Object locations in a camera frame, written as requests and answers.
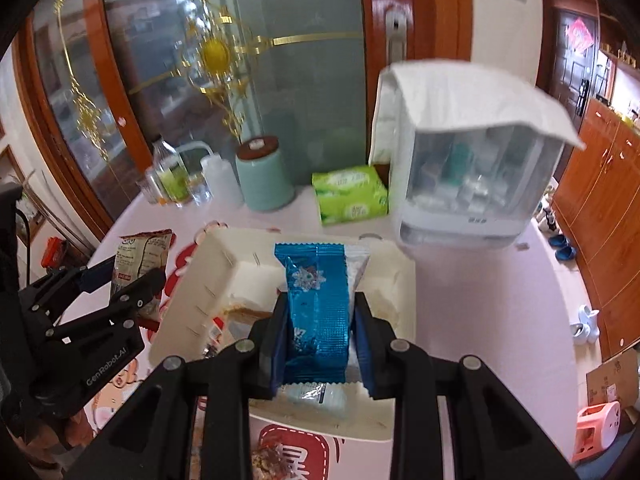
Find glass cup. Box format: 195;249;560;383
137;167;161;206

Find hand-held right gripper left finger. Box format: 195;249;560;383
64;294;291;480

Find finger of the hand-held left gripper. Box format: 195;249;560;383
20;255;118;329
46;266;168;344

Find light blue snack packet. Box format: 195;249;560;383
277;380;351;411

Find red edged snack packet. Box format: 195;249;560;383
111;229;176;331

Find dark snack packet red label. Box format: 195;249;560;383
202;317;236;356

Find white cloth cover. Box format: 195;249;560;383
369;57;587;166

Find clear nut packet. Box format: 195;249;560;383
250;440;301;480

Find blue foil snack packet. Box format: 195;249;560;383
274;241;372;386

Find dark entrance door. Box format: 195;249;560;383
542;7;598;131

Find small glass jar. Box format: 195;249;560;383
187;172;213;206

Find clear fried snack packet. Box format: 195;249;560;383
220;305;273;326

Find white plastic bottle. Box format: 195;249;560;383
200;152;246;208

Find red door decoration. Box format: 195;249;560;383
565;17;593;56

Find green tissue pack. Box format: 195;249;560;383
311;165;390;226

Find cardboard box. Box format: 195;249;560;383
585;347;640;411

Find oil bottle green label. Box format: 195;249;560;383
150;136;193;208

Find white cup storage cabinet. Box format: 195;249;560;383
390;125;566;253

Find glass sliding door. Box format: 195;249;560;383
100;0;473;201
15;0;151;241

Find metal door handle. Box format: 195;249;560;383
385;10;408;63

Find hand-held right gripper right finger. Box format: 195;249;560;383
352;291;583;480

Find white plastic bin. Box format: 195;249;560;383
149;227;418;442

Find mint canister brown lid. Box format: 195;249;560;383
235;135;296;212

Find pink plastic stool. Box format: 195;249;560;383
572;402;623;463

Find red lidded container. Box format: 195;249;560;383
40;237;68;268

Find wooden wall cabinet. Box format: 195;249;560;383
550;10;640;356

